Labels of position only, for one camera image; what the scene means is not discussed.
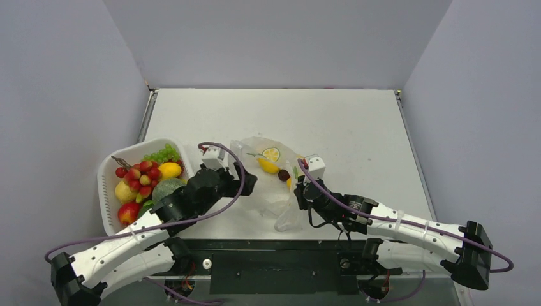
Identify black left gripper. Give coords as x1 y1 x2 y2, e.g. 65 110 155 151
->
198 161 256 216

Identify yellow fake lemon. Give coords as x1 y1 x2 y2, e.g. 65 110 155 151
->
257 158 281 175
114 181 138 205

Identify clear printed plastic bag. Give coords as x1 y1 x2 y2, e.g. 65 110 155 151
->
230 137 302 233

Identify red fake cherry bunch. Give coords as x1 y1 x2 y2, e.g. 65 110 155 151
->
112 156 161 203

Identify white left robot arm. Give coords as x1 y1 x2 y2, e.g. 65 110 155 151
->
50 163 258 305

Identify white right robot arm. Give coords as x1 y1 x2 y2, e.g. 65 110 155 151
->
294 175 493 291

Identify small dark fake plum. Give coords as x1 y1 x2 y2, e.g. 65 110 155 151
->
278 169 291 182

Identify green fake grapes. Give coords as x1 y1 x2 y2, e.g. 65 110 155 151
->
141 143 181 164

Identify green fake melon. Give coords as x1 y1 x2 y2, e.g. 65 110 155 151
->
152 178 186 203

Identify white plastic basket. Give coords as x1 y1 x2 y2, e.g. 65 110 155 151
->
97 137 195 236

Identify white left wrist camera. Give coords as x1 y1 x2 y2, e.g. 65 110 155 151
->
202 146 227 171

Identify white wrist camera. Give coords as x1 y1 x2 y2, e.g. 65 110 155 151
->
202 146 227 171
303 154 326 180

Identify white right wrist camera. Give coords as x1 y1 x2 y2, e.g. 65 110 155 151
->
303 154 326 180

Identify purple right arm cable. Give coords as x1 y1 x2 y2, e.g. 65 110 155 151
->
297 158 515 274

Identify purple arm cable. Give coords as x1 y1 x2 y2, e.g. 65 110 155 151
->
44 142 247 265
297 158 515 274

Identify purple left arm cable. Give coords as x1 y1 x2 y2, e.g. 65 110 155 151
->
44 142 247 265

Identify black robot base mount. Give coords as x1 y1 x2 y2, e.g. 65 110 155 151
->
164 238 403 295

